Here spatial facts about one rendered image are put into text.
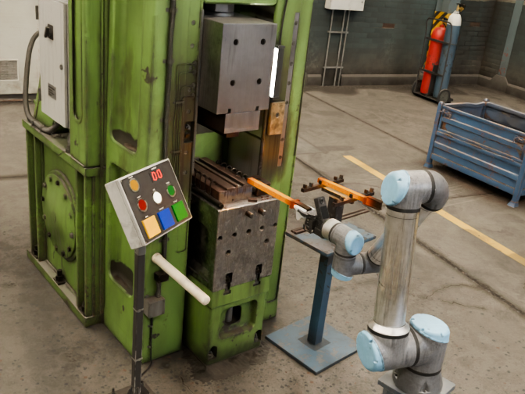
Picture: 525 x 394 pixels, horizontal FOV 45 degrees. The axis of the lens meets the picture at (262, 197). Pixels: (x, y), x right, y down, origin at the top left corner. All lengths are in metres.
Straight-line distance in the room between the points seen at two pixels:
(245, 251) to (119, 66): 1.09
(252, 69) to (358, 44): 7.69
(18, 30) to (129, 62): 4.93
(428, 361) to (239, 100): 1.39
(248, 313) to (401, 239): 1.50
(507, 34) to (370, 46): 2.58
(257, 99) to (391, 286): 1.18
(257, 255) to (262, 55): 1.01
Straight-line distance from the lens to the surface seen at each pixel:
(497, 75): 12.11
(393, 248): 2.22
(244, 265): 3.24
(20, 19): 7.97
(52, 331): 3.76
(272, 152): 3.34
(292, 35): 3.23
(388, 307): 2.30
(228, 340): 3.46
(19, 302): 4.03
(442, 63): 10.19
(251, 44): 2.90
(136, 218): 2.53
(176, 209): 2.71
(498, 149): 6.51
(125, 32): 3.13
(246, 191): 3.13
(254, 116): 3.01
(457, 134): 6.81
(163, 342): 3.47
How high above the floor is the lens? 2.13
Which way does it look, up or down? 22 degrees down
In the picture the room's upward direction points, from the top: 6 degrees clockwise
